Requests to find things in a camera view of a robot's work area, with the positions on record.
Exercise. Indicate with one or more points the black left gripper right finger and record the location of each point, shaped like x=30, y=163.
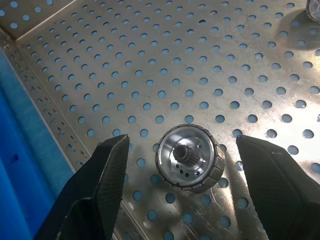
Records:
x=282, y=190

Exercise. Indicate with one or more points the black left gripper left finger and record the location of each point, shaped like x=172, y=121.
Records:
x=100, y=187

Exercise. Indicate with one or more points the metal roller with toothed hub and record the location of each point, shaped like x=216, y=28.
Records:
x=185, y=152

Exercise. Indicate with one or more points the small metal nut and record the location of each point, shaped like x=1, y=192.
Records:
x=315, y=8

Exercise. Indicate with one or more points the blue plastic compartment tray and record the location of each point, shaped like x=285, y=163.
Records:
x=20, y=175

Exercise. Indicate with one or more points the perforated steel tray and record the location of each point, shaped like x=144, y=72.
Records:
x=162, y=82

